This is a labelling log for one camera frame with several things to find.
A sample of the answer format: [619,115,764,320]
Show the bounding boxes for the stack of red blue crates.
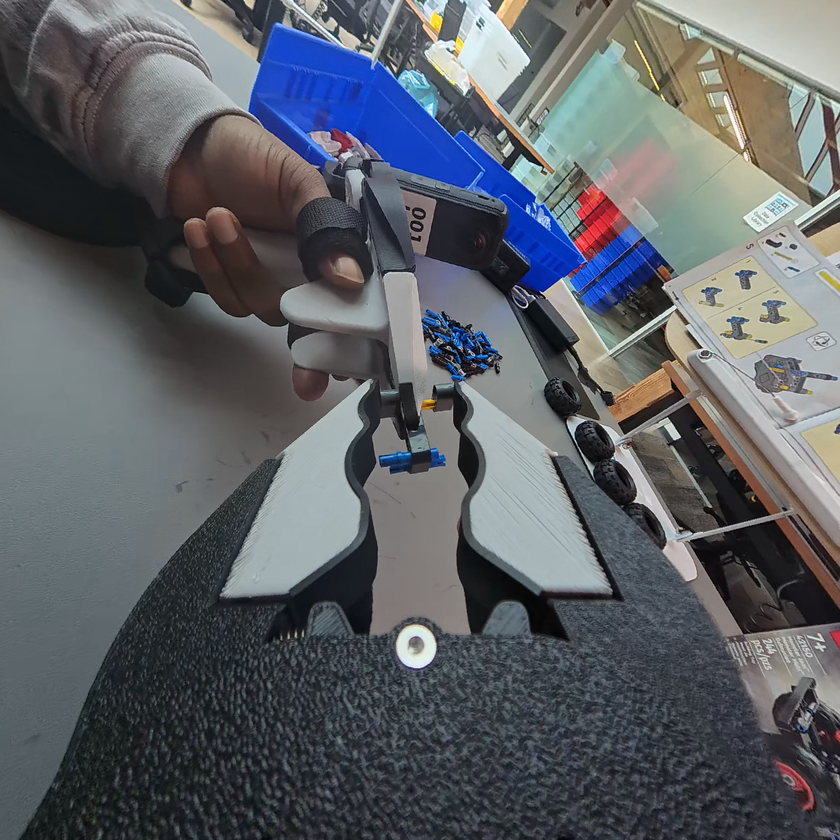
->
[567,182,672,317]

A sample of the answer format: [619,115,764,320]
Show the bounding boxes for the wooden side table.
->
[616,357,840,608]

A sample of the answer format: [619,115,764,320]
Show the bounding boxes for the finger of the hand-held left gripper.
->
[382,269,433,429]

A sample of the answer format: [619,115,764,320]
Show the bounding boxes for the small blue plastic bin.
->
[455,130,586,294]

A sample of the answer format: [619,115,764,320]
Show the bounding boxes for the large blue plastic bin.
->
[248,23,487,193]

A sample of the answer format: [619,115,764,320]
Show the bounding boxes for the black toy tyre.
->
[574,420,616,462]
[543,377,581,417]
[592,458,637,506]
[622,502,667,549]

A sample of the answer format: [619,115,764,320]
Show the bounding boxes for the small black toy brick assembly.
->
[376,382,458,476]

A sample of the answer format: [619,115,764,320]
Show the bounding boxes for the pile of blue black pins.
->
[420,308,505,383]

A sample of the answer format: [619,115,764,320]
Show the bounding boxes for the person's left forearm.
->
[0,0,260,217]

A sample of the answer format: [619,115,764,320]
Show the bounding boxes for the white tray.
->
[566,413,698,583]

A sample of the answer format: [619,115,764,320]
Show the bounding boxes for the blue plastic bag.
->
[397,69,439,118]

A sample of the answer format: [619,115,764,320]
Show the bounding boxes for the black device with green light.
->
[491,238,531,294]

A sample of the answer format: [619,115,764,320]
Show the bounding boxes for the small wall sign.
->
[743,192,799,232]

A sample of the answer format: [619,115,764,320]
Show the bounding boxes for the pink and red scraps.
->
[307,128,371,165]

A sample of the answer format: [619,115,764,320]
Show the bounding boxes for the black power adapter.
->
[525,297,580,353]

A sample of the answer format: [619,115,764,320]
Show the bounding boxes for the building instruction booklet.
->
[663,223,840,500]

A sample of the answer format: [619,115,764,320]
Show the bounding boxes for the white book stand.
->
[613,348,840,549]

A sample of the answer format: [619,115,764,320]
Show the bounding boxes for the toy truck cardboard box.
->
[725,620,840,840]

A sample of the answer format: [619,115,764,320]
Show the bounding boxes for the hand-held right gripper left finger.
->
[219,379,383,601]

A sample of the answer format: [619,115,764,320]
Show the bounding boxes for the person's left hand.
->
[165,115,378,403]

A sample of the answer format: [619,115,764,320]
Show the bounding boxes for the black adapter cable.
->
[566,344,616,406]

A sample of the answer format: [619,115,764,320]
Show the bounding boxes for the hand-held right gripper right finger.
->
[451,382,616,598]

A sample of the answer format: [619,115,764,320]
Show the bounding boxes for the white plastic containers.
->
[457,0,531,99]

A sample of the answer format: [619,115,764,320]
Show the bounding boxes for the grey desk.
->
[0,0,742,840]

